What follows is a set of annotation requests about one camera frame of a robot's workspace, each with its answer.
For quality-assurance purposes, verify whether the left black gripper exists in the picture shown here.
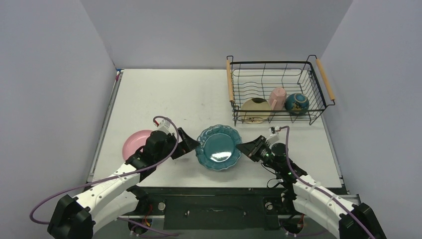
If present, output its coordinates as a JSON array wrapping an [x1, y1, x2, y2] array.
[[155, 127, 200, 163]]

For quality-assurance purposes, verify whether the teal scalloped plate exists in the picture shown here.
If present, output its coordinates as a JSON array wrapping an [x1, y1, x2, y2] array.
[[195, 124, 242, 171]]

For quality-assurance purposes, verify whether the cream plate with black accent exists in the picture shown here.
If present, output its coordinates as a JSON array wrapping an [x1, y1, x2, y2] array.
[[239, 98, 272, 123]]

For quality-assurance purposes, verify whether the pink plate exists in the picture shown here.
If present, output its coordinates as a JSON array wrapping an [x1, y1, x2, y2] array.
[[120, 130, 156, 172]]

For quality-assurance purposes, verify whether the pink mug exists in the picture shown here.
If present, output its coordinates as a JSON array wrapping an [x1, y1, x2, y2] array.
[[268, 87, 287, 111]]

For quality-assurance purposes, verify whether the dark bowl beige inside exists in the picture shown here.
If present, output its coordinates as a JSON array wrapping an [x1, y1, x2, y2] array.
[[285, 93, 310, 116]]

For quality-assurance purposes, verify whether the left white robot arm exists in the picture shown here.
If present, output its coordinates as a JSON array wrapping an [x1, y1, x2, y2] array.
[[47, 128, 200, 239]]

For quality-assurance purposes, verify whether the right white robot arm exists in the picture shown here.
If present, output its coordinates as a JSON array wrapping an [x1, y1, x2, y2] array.
[[236, 136, 386, 239]]

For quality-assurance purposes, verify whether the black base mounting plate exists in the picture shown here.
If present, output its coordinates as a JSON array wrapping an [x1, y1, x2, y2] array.
[[115, 185, 333, 231]]

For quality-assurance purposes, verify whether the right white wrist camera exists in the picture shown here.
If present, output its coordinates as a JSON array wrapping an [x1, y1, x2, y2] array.
[[266, 126, 282, 145]]

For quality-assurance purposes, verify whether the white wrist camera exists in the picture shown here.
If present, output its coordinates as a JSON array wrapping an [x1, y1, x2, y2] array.
[[153, 119, 173, 134], [266, 126, 282, 145]]

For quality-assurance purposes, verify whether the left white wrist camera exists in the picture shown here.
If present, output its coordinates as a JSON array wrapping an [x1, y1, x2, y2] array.
[[153, 119, 173, 134]]

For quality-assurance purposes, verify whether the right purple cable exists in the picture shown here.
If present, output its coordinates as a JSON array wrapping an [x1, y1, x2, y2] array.
[[278, 125, 377, 239]]

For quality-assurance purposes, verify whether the black wire dish rack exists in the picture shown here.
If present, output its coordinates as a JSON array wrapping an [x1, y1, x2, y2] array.
[[226, 55, 336, 124]]

